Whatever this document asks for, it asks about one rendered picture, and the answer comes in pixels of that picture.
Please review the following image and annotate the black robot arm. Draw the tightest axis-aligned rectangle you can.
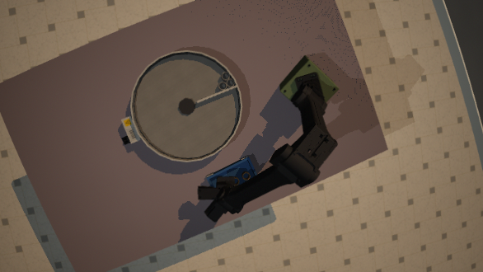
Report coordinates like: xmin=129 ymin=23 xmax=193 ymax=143
xmin=198 ymin=73 xmax=338 ymax=222

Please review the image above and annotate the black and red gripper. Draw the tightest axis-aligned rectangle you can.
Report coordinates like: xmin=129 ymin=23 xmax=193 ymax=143
xmin=217 ymin=176 xmax=235 ymax=186

